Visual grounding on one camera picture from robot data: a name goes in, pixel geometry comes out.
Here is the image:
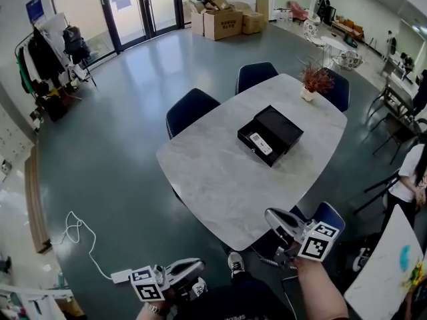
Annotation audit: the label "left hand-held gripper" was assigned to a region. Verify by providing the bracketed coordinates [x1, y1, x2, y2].
[129, 258, 206, 303]

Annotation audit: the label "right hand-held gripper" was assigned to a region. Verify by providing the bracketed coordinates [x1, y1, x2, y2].
[265, 207, 340, 270]

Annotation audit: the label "white remote control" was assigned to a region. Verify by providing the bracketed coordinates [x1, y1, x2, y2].
[250, 132, 274, 156]

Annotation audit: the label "black box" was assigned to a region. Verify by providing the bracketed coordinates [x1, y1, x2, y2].
[237, 104, 305, 169]

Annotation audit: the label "person's left forearm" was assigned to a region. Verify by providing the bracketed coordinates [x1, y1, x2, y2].
[134, 301, 178, 320]

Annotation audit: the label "person's right forearm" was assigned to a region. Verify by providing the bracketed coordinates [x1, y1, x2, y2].
[294, 257, 352, 320]

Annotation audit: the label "person's left shoe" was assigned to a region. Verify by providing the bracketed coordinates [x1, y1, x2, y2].
[191, 276, 209, 301]

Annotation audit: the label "person's shoe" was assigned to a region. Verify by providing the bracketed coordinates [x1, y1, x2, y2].
[191, 276, 209, 301]
[227, 251, 246, 280]

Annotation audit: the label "dark blue dining chair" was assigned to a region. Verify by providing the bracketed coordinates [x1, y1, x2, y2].
[165, 87, 222, 141]
[320, 67, 351, 113]
[235, 61, 280, 96]
[250, 201, 346, 263]

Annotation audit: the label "person's right shoe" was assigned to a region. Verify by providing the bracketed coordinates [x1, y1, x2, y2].
[227, 251, 246, 280]

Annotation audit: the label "metal wristwatch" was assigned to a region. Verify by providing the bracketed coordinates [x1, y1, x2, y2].
[145, 303, 171, 317]

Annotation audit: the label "person's black trousers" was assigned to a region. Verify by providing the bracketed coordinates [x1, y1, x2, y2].
[229, 269, 265, 289]

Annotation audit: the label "grey chair black legs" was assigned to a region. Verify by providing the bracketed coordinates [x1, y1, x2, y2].
[352, 169, 402, 215]

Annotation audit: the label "white marble side table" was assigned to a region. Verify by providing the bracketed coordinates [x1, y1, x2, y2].
[343, 204, 425, 320]

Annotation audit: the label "blue curved object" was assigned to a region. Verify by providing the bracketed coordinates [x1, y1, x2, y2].
[398, 244, 412, 269]

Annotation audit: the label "sunflower bouquet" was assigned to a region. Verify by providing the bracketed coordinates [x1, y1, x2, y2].
[402, 257, 427, 293]

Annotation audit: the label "black metal chair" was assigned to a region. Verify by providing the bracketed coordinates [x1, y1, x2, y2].
[366, 84, 390, 123]
[372, 111, 422, 166]

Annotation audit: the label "red potted plant white pot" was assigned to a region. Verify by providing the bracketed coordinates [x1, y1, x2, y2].
[297, 61, 336, 103]

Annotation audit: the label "long wooden board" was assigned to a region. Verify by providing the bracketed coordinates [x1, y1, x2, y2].
[24, 141, 53, 255]

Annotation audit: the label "wooden square table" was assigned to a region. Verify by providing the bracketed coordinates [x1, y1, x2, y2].
[382, 75, 425, 120]

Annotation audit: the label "white patterned round chair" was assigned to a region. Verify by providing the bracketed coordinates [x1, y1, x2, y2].
[336, 49, 365, 72]
[302, 19, 321, 43]

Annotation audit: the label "white round table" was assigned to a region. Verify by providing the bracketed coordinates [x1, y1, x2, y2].
[320, 35, 348, 67]

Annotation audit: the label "orange sofa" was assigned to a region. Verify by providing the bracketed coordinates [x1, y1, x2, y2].
[333, 15, 365, 40]

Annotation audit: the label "pile of cardboard boxes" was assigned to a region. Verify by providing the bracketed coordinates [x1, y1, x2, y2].
[184, 0, 270, 42]

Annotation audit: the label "pink armchair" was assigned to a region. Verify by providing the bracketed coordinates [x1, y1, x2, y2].
[288, 1, 310, 21]

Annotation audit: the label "white locker cabinet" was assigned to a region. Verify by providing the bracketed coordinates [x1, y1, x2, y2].
[0, 104, 37, 180]

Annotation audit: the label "clothes rack with clothes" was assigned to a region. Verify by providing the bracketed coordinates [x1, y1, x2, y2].
[14, 11, 98, 123]

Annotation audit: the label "black backpack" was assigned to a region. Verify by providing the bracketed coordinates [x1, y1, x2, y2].
[62, 25, 91, 65]

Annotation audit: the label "black-framed glass doors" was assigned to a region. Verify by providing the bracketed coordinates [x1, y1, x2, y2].
[49, 0, 188, 58]

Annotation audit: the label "white power cable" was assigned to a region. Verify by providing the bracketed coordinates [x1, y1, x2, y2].
[49, 210, 115, 280]

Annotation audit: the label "blue wall poster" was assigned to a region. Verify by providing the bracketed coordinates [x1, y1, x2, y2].
[25, 0, 46, 25]

